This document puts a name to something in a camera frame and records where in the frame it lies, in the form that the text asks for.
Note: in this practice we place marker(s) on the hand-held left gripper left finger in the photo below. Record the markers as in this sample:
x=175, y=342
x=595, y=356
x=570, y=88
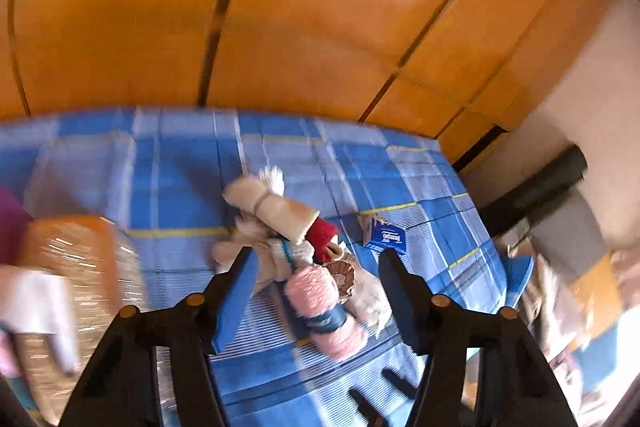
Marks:
x=235, y=302

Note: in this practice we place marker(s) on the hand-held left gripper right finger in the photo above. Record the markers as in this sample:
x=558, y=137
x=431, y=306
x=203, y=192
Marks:
x=400, y=302

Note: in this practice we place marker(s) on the beige cloth pouch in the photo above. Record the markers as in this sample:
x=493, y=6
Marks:
x=367, y=294

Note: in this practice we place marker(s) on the blue tissue pack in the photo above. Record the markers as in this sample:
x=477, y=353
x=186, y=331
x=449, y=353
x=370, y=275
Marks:
x=387, y=238

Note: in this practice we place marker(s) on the pink yarn skein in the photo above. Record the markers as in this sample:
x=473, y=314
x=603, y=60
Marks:
x=320, y=302

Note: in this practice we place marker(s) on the red yarn ball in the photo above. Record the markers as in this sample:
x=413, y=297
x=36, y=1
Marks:
x=324, y=238

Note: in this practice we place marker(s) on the beige cloth roll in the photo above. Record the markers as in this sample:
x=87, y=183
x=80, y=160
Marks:
x=275, y=207

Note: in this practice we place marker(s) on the patterned storage basket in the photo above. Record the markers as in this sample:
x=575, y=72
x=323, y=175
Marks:
x=95, y=257

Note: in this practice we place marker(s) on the blue plaid bed sheet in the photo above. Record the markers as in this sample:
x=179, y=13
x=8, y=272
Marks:
x=180, y=177

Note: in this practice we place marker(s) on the pile of colourful clutter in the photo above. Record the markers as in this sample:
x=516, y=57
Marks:
x=575, y=307

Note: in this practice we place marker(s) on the magenta cloth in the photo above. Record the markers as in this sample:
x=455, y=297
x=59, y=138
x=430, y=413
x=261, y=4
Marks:
x=11, y=219

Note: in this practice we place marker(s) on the orange wooden wardrobe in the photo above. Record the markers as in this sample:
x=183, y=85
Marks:
x=300, y=17

